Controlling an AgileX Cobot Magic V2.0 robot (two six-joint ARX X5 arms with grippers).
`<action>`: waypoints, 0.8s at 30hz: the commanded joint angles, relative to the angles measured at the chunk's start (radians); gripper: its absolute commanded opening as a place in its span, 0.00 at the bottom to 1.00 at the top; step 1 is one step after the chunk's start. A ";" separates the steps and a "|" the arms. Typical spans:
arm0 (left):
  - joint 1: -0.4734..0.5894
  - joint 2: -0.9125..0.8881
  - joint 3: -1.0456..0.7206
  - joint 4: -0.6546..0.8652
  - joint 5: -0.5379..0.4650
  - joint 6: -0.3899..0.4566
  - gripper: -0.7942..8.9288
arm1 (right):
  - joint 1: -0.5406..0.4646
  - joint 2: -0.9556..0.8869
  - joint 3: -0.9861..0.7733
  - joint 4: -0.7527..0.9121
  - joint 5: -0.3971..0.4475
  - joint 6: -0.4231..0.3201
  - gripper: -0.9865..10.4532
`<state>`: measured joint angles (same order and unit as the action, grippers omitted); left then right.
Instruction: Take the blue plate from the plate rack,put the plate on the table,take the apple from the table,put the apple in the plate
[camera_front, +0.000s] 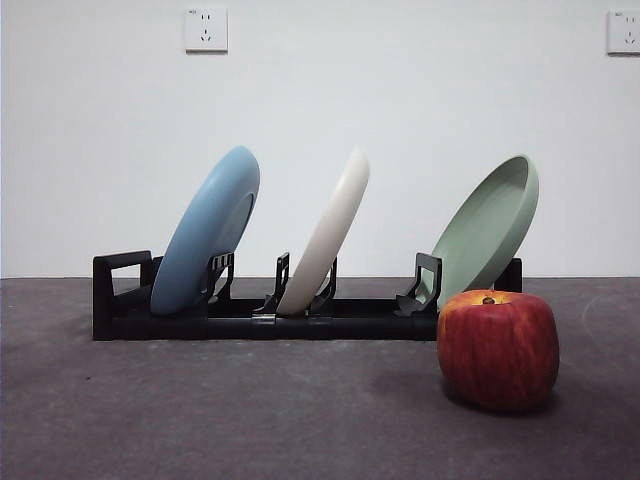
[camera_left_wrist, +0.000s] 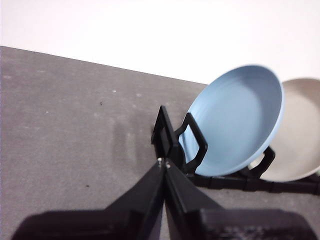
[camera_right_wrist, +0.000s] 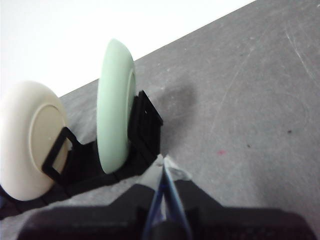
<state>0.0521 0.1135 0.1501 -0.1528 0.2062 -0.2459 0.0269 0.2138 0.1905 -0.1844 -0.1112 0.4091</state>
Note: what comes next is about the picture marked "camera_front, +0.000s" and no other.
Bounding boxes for white wall socket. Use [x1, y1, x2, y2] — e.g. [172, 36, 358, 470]
[184, 5, 230, 55]
[606, 9, 640, 57]

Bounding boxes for blue plate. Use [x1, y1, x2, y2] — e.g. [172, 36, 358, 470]
[149, 144, 262, 317]

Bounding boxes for white plate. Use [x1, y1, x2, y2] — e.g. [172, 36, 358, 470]
[276, 145, 372, 317]

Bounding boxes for green plate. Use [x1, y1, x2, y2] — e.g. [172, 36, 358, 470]
[429, 153, 542, 317]

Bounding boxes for black plate rack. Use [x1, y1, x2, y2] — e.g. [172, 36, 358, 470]
[92, 249, 524, 343]

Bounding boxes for red apple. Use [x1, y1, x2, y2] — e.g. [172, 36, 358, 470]
[436, 288, 561, 414]

